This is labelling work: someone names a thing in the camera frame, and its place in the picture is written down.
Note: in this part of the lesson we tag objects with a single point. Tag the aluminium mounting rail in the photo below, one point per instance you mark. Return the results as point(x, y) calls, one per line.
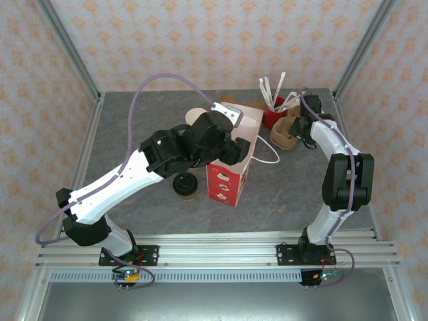
point(217, 254)

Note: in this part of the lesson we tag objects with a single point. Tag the red white paper gift bag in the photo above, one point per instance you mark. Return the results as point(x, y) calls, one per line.
point(224, 187)

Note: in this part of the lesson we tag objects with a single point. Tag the red straw holder cup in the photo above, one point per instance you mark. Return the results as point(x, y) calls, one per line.
point(272, 115)

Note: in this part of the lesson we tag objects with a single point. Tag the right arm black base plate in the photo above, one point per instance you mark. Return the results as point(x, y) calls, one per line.
point(287, 254)

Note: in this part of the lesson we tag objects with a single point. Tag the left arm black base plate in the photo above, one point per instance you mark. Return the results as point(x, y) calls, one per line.
point(150, 254)

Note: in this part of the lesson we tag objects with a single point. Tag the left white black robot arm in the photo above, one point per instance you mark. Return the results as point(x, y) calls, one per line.
point(110, 190)

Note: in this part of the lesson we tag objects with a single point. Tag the brown cardboard tray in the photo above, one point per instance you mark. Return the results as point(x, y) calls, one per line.
point(229, 99)

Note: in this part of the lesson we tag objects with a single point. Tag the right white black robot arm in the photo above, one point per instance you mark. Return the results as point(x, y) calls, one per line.
point(334, 140)

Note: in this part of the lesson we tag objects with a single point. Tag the stack of white paper cups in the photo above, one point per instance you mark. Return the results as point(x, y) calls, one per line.
point(194, 115)

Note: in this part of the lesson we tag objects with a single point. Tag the aluminium frame post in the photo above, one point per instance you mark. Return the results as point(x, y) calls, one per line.
point(67, 47)
point(364, 43)

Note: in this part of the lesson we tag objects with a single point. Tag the grey metal shelf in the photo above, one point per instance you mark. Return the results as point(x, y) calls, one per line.
point(217, 304)

